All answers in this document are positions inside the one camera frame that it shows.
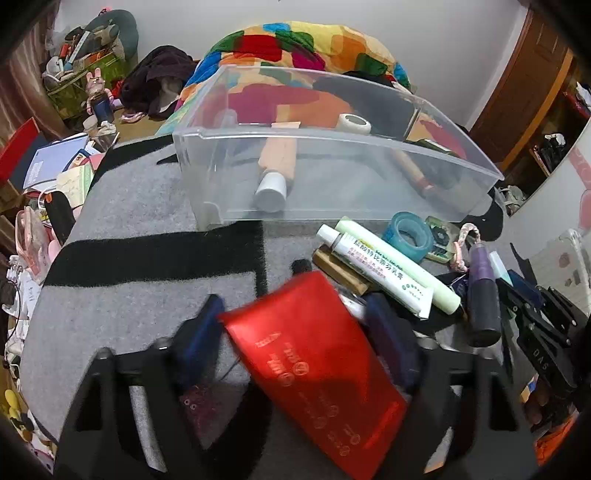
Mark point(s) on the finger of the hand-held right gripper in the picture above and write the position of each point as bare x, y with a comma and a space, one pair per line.
524, 284
510, 300

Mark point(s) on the wooden shelf unit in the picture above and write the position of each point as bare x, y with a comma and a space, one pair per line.
554, 143

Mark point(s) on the clear plastic bin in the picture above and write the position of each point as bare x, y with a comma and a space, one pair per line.
323, 184

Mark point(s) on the wooden door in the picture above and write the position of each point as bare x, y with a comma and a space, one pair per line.
521, 83

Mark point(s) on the white ointment tube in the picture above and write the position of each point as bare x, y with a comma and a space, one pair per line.
383, 270

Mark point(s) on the pink flat box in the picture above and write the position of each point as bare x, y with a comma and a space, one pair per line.
97, 161

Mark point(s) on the person's right hand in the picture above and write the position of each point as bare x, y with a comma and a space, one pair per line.
534, 410

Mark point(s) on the blue notebook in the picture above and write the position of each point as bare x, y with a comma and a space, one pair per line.
51, 161

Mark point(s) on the blue tape roll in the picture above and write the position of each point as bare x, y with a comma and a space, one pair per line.
396, 240

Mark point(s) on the pink rabbit toy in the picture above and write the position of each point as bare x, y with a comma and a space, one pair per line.
98, 92

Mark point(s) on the white plastic bag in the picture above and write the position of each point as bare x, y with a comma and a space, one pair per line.
561, 263

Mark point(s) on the light blue small tube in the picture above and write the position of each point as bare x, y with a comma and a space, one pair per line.
501, 268

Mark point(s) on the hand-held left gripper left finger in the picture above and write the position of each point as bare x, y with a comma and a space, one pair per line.
203, 332

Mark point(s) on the pile of papers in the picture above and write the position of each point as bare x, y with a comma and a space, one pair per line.
21, 295

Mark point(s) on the dark purple bottle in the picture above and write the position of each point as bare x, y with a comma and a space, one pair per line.
482, 295

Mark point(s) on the white shoes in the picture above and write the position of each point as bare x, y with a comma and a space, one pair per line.
512, 198

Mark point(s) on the brown wooden box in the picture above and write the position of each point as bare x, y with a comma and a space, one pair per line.
339, 274

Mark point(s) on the red foil packet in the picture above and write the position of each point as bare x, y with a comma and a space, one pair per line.
314, 360

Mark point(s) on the green storage box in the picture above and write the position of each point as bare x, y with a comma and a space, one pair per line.
74, 90

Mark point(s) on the yellow plush toy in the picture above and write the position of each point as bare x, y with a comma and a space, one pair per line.
11, 406

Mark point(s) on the grey neck pillow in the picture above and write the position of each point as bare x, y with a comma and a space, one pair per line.
124, 27

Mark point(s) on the pale green booklet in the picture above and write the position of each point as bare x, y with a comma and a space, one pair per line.
74, 184

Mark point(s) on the black cloth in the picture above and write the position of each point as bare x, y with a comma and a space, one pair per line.
369, 99

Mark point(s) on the beige tube white cap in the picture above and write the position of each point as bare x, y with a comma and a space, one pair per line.
277, 157

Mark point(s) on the pale green tube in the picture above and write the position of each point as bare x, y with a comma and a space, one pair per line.
355, 229

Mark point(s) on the grey black striped mat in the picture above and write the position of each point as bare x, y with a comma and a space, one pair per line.
138, 258

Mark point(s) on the white tape roll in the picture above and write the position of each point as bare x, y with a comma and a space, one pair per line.
353, 123

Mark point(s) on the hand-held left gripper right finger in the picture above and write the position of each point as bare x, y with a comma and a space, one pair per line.
388, 332

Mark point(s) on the small green clear case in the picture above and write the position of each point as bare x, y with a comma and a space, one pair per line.
441, 237

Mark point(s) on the white curved panel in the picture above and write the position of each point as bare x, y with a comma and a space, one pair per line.
563, 198

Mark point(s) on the dark clothes pile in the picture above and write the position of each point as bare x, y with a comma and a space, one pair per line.
157, 78

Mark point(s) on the red board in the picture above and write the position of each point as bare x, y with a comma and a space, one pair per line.
18, 147

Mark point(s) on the colourful patchwork blanket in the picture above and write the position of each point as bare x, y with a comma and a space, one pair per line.
295, 46

